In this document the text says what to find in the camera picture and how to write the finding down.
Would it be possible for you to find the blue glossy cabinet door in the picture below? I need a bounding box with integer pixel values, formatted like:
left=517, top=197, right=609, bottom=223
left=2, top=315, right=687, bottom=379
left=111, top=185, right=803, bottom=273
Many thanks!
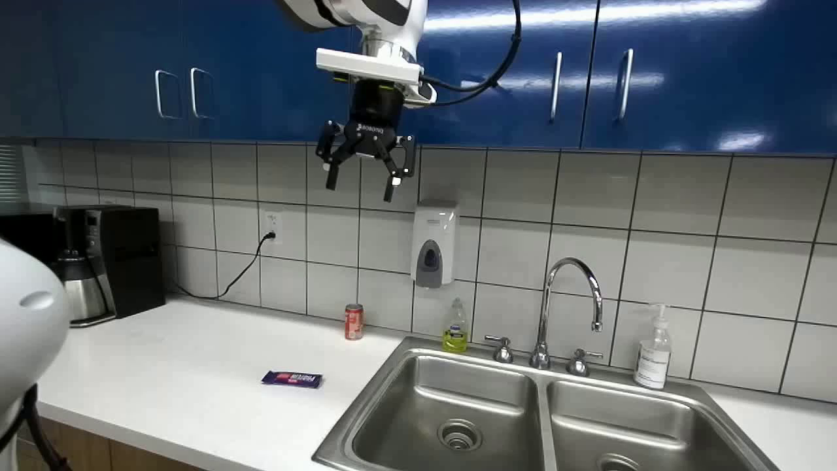
left=0, top=0, right=184, bottom=143
left=180, top=0, right=354, bottom=146
left=349, top=0, right=601, bottom=151
left=582, top=0, right=837, bottom=160

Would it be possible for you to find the white wall soap dispenser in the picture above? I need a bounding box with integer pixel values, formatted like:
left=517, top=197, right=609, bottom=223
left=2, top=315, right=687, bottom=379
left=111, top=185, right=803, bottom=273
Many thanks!
left=408, top=205, right=461, bottom=290

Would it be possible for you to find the black power cord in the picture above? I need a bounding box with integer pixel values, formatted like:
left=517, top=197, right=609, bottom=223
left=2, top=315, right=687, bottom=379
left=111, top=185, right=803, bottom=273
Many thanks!
left=217, top=231, right=279, bottom=300

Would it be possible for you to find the purple protein chocolate bar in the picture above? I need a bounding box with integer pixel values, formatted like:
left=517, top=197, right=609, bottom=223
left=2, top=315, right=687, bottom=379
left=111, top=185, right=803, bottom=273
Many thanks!
left=258, top=369, right=324, bottom=390

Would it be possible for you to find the clear pump soap bottle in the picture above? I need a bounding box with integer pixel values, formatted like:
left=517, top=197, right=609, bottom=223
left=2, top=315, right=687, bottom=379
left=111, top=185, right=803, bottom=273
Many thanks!
left=634, top=304, right=676, bottom=393

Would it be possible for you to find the chrome gooseneck faucet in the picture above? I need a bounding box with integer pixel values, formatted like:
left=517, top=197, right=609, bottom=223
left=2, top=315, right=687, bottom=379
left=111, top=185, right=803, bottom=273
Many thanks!
left=529, top=253, right=606, bottom=371

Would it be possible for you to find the chrome faucet knob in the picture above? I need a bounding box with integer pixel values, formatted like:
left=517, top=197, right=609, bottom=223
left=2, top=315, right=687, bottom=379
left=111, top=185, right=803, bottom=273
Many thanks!
left=486, top=334, right=517, bottom=367
left=566, top=349, right=593, bottom=379

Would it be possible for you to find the silver cabinet door handle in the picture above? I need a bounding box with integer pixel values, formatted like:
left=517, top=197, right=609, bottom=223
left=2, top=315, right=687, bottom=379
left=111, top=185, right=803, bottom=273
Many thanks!
left=616, top=46, right=639, bottom=124
left=187, top=66, right=213, bottom=124
left=547, top=49, right=567, bottom=126
left=151, top=67, right=177, bottom=124

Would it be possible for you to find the red soda can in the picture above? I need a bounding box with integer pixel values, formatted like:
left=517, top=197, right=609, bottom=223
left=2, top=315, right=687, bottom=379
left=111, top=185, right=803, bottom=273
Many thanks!
left=343, top=300, right=366, bottom=342

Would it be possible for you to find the white wall outlet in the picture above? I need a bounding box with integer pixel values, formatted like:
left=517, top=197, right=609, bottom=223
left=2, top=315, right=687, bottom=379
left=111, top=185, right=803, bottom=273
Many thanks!
left=258, top=207, right=289, bottom=257

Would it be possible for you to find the green sponge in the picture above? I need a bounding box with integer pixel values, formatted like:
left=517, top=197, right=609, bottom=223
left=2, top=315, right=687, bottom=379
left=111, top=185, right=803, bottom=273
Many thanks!
left=439, top=295, right=470, bottom=356

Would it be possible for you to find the steel coffee carafe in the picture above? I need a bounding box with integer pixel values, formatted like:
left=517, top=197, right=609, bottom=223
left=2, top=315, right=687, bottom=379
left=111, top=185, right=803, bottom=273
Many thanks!
left=56, top=252, right=112, bottom=326

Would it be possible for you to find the wooden base cabinet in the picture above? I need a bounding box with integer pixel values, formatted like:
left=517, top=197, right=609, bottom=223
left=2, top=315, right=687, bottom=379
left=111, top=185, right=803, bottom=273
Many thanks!
left=34, top=417, right=206, bottom=471

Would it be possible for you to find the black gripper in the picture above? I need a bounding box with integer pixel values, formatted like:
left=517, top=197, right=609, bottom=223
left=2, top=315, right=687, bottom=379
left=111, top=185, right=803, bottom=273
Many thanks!
left=315, top=80, right=418, bottom=205

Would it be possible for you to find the black coffee maker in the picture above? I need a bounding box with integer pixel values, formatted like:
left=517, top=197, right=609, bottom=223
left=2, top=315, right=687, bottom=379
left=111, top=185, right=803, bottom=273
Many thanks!
left=53, top=205, right=168, bottom=329

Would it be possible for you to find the stainless steel double sink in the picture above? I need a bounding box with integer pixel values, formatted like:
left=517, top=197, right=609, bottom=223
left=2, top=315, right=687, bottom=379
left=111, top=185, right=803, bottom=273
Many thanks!
left=311, top=337, right=782, bottom=471

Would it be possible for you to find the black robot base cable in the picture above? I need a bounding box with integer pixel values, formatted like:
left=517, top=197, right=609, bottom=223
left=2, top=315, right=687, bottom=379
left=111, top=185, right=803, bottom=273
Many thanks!
left=0, top=381, right=74, bottom=471

